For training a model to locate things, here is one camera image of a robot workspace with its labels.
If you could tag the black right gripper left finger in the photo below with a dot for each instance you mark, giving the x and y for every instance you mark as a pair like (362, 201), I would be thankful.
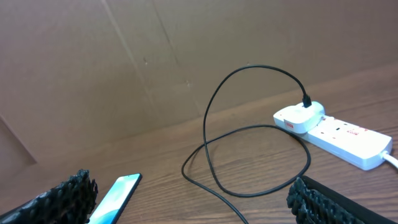
(70, 202)

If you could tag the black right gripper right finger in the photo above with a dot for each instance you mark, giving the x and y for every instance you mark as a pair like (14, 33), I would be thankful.
(313, 203)

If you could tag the blue Galaxy smartphone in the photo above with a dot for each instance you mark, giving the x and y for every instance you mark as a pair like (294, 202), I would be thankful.
(112, 205)

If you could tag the white charger plug adapter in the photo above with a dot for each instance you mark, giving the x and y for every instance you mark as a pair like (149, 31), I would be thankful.
(300, 119)

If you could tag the white power strip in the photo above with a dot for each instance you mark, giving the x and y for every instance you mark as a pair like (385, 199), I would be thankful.
(361, 147)

